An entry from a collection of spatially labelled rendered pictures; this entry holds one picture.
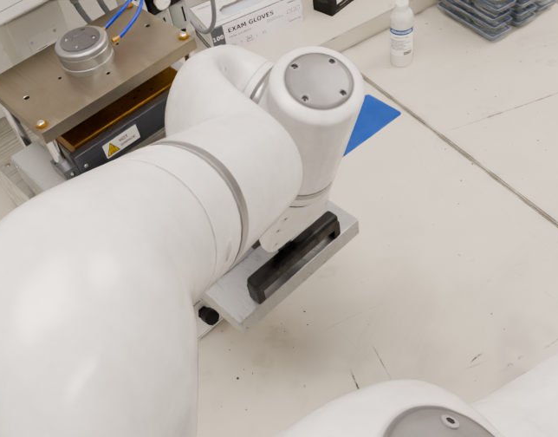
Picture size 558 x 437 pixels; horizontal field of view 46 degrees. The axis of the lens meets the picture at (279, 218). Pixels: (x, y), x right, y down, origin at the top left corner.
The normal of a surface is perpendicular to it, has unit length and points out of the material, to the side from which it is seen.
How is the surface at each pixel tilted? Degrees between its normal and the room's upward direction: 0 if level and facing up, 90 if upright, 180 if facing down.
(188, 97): 46
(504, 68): 0
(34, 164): 0
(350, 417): 34
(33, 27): 90
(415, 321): 0
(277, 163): 68
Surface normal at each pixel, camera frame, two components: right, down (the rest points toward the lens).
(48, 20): 0.68, 0.49
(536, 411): 0.27, -0.92
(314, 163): 0.14, 0.89
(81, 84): -0.13, -0.65
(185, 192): 0.63, -0.62
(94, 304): 0.41, -0.45
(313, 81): 0.11, -0.44
